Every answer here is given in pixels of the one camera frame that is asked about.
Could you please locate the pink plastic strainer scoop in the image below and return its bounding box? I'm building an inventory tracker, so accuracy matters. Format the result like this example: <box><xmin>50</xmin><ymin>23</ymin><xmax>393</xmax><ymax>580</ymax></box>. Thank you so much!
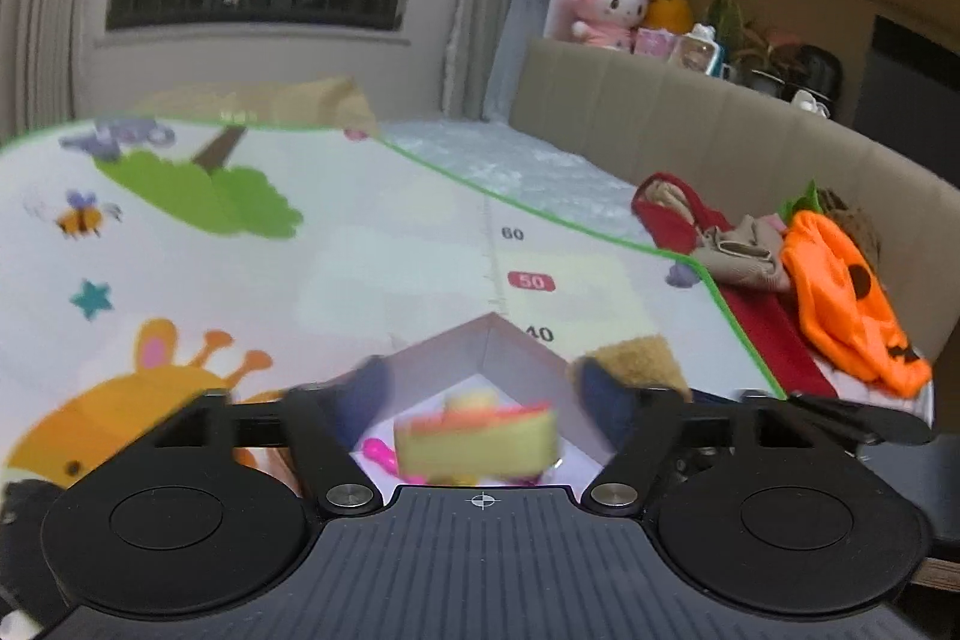
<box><xmin>361</xmin><ymin>437</ymin><xmax>425</xmax><ymax>486</ymax></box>

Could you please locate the yellow sponge cake toy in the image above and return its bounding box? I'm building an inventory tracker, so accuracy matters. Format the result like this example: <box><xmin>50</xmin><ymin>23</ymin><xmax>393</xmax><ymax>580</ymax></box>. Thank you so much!
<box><xmin>394</xmin><ymin>390</ymin><xmax>562</xmax><ymax>482</ymax></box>

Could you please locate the brown plush toy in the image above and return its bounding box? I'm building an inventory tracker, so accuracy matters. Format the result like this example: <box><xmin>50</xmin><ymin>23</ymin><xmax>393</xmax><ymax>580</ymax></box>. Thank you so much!
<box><xmin>568</xmin><ymin>335</ymin><xmax>693</xmax><ymax>403</ymax></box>

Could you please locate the pink cardboard box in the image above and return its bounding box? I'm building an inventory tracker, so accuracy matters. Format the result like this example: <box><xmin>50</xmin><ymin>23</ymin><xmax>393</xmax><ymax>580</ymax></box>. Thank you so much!
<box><xmin>353</xmin><ymin>314</ymin><xmax>612</xmax><ymax>500</ymax></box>

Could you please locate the red cloth garment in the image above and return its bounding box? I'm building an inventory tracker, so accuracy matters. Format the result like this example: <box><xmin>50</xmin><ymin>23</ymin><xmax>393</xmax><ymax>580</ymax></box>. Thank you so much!
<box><xmin>631</xmin><ymin>174</ymin><xmax>836</xmax><ymax>398</ymax></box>

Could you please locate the beige cloth bundle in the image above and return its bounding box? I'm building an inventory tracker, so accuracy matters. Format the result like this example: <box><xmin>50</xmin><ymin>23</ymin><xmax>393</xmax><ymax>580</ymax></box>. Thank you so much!
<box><xmin>690</xmin><ymin>216</ymin><xmax>791</xmax><ymax>294</ymax></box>

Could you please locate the orange pumpkin costume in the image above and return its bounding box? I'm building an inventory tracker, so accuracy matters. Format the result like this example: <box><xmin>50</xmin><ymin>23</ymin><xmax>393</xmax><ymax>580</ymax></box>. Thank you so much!
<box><xmin>781</xmin><ymin>209</ymin><xmax>932</xmax><ymax>399</ymax></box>

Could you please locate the colourful cartoon play mat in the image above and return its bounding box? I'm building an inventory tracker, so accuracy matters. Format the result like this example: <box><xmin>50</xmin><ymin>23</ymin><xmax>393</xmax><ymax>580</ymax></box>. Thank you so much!
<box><xmin>2</xmin><ymin>122</ymin><xmax>776</xmax><ymax>487</ymax></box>

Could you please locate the white quilted mattress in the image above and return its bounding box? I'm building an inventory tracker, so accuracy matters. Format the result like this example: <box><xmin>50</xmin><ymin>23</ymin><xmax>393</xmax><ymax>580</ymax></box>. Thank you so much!
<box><xmin>381</xmin><ymin>120</ymin><xmax>654</xmax><ymax>247</ymax></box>

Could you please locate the beige padded headboard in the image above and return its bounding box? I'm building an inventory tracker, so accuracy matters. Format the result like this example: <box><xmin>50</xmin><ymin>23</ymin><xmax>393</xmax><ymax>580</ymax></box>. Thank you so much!
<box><xmin>509</xmin><ymin>39</ymin><xmax>958</xmax><ymax>362</ymax></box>

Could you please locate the white baby bottle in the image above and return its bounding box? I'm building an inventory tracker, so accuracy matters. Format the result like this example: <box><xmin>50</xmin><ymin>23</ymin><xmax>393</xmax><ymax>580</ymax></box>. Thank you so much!
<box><xmin>667</xmin><ymin>23</ymin><xmax>722</xmax><ymax>76</ymax></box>

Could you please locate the yellow chick plush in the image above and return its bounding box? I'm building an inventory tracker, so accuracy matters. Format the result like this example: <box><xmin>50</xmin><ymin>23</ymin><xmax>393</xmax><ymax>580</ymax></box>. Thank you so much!
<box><xmin>641</xmin><ymin>0</ymin><xmax>695</xmax><ymax>35</ymax></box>

